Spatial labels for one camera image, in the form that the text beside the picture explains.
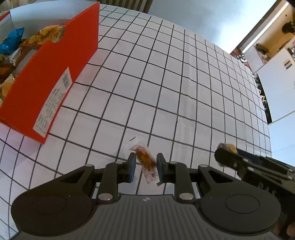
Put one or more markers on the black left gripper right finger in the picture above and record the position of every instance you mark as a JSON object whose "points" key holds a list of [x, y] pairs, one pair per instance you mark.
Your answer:
{"points": [[178, 174]]}

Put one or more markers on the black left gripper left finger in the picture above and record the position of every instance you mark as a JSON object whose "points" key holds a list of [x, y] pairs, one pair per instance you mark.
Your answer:
{"points": [[111, 176]]}

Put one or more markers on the clear packet brown pastry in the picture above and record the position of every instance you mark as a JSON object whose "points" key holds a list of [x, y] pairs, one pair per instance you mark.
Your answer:
{"points": [[146, 159]]}

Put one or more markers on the round brown snack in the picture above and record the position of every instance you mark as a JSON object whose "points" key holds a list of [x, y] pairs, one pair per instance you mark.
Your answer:
{"points": [[229, 147]]}

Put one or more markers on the brown Oreo snack bag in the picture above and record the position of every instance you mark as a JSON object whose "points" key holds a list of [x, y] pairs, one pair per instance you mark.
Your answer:
{"points": [[5, 70]]}

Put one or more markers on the white orange snack wrapper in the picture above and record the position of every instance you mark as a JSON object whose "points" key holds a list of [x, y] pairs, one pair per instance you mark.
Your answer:
{"points": [[14, 56]]}

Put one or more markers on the checkered white tablecloth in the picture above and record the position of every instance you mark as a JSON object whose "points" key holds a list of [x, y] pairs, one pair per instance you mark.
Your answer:
{"points": [[179, 93]]}

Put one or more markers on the red cardboard box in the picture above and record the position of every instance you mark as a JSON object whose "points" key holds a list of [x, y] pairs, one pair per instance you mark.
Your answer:
{"points": [[41, 86]]}

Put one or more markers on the red chips bag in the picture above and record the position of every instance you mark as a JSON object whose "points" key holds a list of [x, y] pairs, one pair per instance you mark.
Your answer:
{"points": [[50, 33]]}

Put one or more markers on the dark wooden chair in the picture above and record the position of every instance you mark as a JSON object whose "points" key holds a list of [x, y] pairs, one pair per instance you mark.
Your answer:
{"points": [[137, 5]]}

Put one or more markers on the blue cookie packet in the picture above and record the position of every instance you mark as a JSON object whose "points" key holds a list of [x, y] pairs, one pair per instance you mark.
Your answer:
{"points": [[12, 41]]}

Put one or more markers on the white wall cabinet unit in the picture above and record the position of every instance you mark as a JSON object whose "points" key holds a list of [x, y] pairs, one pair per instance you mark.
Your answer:
{"points": [[271, 61]]}

